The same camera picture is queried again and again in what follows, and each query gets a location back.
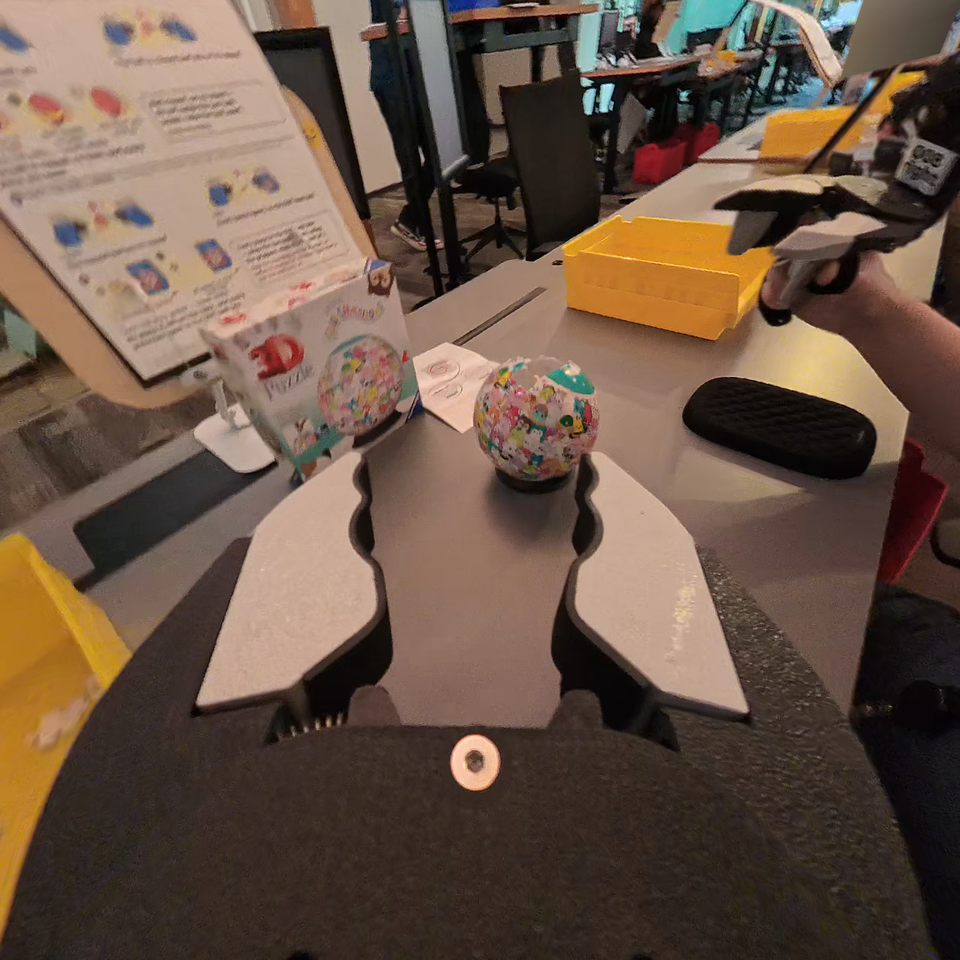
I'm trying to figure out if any red plastic crate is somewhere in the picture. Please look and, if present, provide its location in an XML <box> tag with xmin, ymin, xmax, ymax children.
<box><xmin>877</xmin><ymin>438</ymin><xmax>951</xmax><ymax>586</ymax></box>

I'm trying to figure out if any person's right forearm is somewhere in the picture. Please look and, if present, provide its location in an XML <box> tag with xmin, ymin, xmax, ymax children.
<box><xmin>847</xmin><ymin>288</ymin><xmax>960</xmax><ymax>459</ymax></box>

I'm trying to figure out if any white puzzle packaging box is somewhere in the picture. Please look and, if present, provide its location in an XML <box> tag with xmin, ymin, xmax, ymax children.
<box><xmin>198</xmin><ymin>258</ymin><xmax>426</xmax><ymax>483</ymax></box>

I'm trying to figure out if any person's right hand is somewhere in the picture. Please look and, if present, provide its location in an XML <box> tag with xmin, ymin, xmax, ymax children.
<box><xmin>757</xmin><ymin>255</ymin><xmax>905</xmax><ymax>339</ymax></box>

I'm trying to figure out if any black wrist rest pad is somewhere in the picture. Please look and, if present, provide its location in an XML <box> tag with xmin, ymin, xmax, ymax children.
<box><xmin>681</xmin><ymin>376</ymin><xmax>879</xmax><ymax>481</ymax></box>

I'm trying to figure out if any yellow plastic bin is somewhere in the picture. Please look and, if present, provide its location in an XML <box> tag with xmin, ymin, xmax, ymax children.
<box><xmin>0</xmin><ymin>531</ymin><xmax>135</xmax><ymax>916</ymax></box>
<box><xmin>759</xmin><ymin>71</ymin><xmax>927</xmax><ymax>162</ymax></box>
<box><xmin>562</xmin><ymin>215</ymin><xmax>776</xmax><ymax>342</ymax></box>

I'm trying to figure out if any red storage bin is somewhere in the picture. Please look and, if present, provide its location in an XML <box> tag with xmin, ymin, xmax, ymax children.
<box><xmin>673</xmin><ymin>121</ymin><xmax>723</xmax><ymax>162</ymax></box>
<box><xmin>632</xmin><ymin>138</ymin><xmax>689</xmax><ymax>187</ymax></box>

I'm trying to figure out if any person's leg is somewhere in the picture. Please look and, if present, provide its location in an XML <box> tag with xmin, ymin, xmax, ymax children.
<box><xmin>851</xmin><ymin>585</ymin><xmax>960</xmax><ymax>960</ymax></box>

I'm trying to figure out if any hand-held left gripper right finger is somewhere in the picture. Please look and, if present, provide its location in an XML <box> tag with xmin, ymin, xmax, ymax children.
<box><xmin>549</xmin><ymin>451</ymin><xmax>751</xmax><ymax>723</ymax></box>

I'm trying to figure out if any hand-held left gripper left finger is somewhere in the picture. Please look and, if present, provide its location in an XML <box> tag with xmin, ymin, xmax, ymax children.
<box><xmin>195</xmin><ymin>450</ymin><xmax>395</xmax><ymax>717</ymax></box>

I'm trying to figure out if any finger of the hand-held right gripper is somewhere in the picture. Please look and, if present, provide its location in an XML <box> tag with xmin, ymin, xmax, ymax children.
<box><xmin>712</xmin><ymin>176</ymin><xmax>892</xmax><ymax>221</ymax></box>
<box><xmin>726</xmin><ymin>210</ymin><xmax>895</xmax><ymax>264</ymax></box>

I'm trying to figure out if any colourful puzzle ball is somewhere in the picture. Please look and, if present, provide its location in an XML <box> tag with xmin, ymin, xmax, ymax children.
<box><xmin>472</xmin><ymin>358</ymin><xmax>602</xmax><ymax>481</ymax></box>

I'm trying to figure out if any wooden poster easel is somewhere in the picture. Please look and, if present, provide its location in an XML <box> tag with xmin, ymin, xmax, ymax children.
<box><xmin>0</xmin><ymin>75</ymin><xmax>381</xmax><ymax>411</ymax></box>

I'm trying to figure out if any black monitor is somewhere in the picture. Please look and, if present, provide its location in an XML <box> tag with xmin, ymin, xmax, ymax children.
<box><xmin>253</xmin><ymin>26</ymin><xmax>374</xmax><ymax>224</ymax></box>

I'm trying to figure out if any white instruction leaflet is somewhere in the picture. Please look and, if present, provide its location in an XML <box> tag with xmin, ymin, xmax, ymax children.
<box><xmin>411</xmin><ymin>341</ymin><xmax>501</xmax><ymax>435</ymax></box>

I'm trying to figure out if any white stand base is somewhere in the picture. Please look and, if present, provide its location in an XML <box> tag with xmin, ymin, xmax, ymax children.
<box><xmin>192</xmin><ymin>373</ymin><xmax>279</xmax><ymax>475</ymax></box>

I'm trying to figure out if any grey panel on black stand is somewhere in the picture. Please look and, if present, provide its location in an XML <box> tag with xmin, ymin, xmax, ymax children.
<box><xmin>378</xmin><ymin>0</ymin><xmax>475</xmax><ymax>300</ymax></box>

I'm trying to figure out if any wooden background desk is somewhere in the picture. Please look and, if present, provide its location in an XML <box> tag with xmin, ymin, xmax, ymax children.
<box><xmin>581</xmin><ymin>51</ymin><xmax>755</xmax><ymax>151</ymax></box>

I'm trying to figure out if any white instruction poster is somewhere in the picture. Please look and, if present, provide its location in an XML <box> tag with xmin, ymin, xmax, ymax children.
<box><xmin>0</xmin><ymin>0</ymin><xmax>363</xmax><ymax>384</ymax></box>

